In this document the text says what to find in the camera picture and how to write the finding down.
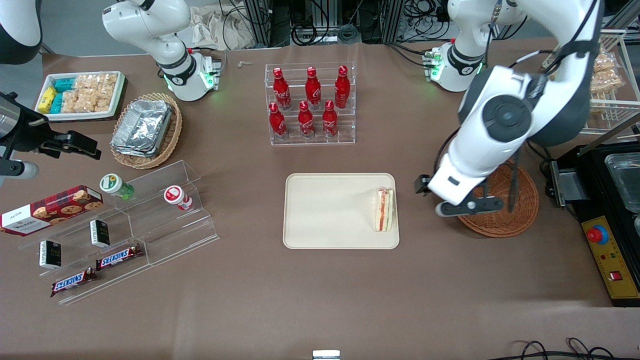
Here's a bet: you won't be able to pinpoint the oval light wicker basket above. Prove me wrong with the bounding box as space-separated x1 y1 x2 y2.
110 92 183 170

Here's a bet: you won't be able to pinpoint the black machine with yellow panel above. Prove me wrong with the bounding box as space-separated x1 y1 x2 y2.
550 142 640 307

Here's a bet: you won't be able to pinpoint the clear rectangular container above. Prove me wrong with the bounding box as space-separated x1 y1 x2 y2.
605 152 640 213

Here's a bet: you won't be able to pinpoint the red cola bottle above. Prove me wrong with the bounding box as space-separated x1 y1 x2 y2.
322 100 339 138
305 66 322 110
268 102 288 141
334 65 350 109
273 67 292 111
298 100 315 139

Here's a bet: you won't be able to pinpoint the white wire rack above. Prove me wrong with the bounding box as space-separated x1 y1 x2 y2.
542 30 640 135

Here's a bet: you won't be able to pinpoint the clear acrylic bottle rack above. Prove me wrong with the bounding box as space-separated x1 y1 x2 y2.
264 62 357 147

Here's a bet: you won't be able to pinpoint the small black white box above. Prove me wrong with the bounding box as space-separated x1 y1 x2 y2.
89 219 111 248
39 240 62 270

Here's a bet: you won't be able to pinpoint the white snack tray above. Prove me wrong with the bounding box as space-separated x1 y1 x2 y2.
34 71 127 122

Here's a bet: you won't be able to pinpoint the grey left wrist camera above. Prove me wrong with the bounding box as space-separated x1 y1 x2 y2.
435 196 504 217

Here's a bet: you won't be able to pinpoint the grey metal bracket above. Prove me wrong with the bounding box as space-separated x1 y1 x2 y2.
550 160 583 208

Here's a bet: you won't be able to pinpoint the black floor cables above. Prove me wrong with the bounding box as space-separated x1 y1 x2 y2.
500 337 640 360

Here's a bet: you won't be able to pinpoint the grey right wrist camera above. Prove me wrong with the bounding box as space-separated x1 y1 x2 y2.
0 159 39 187

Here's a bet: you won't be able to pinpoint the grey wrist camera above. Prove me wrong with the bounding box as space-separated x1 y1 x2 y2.
435 196 504 217
0 159 39 187

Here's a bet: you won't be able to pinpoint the grey metal bar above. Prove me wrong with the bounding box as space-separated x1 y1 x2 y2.
582 120 640 155

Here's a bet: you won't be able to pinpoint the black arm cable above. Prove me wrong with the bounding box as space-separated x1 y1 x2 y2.
482 0 601 214

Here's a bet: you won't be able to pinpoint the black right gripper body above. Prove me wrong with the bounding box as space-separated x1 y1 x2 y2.
0 106 52 162

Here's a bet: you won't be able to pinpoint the beige rectangular tray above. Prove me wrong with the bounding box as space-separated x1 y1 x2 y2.
283 173 400 250

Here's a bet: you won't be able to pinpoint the Snickers chocolate bar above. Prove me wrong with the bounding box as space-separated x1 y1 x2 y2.
50 268 98 298
95 244 143 271

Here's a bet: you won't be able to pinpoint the fried snack bag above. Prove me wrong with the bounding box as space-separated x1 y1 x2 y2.
595 50 617 73
590 70 624 94

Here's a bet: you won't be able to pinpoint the crumpled beige cloth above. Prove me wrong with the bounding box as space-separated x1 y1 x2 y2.
189 5 257 51

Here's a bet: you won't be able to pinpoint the round brown wicker basket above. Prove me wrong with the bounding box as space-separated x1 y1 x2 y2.
457 160 540 238

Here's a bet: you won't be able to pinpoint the aluminium frame with cables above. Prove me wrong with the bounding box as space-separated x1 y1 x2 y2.
220 0 451 47

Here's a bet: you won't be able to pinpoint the red tartan cookie box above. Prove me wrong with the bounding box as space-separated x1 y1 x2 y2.
0 185 104 237

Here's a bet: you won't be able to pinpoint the green cap drink bottle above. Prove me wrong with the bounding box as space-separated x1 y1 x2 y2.
99 173 135 201

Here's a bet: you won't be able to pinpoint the clear rice cracker bag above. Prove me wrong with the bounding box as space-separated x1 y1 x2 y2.
74 74 101 94
96 73 119 113
61 90 98 114

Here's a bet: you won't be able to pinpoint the red cap drink bottle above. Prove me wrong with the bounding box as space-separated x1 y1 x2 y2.
163 185 193 212

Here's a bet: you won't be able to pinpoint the yellow snack packet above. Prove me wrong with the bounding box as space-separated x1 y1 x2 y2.
38 86 57 114

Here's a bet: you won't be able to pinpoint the clear acrylic step display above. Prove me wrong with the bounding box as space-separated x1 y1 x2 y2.
17 160 221 306

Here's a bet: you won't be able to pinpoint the triangular sandwich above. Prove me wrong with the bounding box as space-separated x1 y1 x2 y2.
374 187 396 233

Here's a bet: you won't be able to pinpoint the stack of foil trays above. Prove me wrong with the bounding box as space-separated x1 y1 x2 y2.
111 99 173 159

